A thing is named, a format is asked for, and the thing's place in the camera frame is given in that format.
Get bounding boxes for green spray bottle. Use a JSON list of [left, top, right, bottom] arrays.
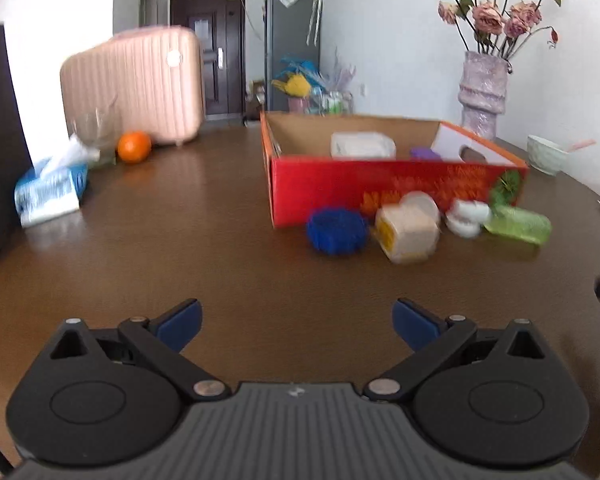
[[484, 205, 553, 246]]

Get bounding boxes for beige jar yellow label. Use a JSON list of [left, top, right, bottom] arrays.
[[374, 192, 440, 263]]

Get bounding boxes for white screw cap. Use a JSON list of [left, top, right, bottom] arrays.
[[445, 200, 492, 240]]

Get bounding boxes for blue ribbed lid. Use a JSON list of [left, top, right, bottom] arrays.
[[306, 208, 368, 256]]

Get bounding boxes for pink spoon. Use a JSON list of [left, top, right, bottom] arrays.
[[566, 139, 596, 153]]

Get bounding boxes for pale green bowl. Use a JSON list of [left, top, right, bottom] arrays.
[[527, 136, 569, 177]]

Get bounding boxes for blue tissue pack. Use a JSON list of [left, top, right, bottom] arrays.
[[14, 134, 100, 229]]

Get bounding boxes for purple lid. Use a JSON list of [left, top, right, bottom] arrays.
[[410, 146, 442, 162]]

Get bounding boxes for orange fruit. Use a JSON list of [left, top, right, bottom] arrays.
[[117, 131, 152, 164]]

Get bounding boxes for clear glass cup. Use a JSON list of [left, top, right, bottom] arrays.
[[69, 106, 121, 166]]

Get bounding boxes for white rectangular container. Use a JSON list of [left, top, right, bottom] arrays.
[[330, 132, 396, 159]]

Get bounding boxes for red cardboard box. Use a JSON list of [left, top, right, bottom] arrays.
[[261, 112, 528, 228]]

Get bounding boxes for pink ceramic vase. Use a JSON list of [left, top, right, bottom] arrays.
[[457, 51, 512, 141]]

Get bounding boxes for pink ribbed suitcase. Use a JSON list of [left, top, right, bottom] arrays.
[[59, 26, 206, 145]]

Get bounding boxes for dried pink roses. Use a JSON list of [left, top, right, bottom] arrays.
[[437, 0, 565, 61]]

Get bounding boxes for yellow blue toy pile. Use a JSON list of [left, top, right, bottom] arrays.
[[271, 56, 328, 115]]

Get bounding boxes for dark brown door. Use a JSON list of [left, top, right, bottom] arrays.
[[170, 0, 246, 119]]

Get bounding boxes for grey refrigerator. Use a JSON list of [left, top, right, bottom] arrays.
[[264, 0, 322, 112]]

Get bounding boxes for wire rack with bottles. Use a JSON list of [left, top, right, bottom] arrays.
[[309, 63, 356, 115]]

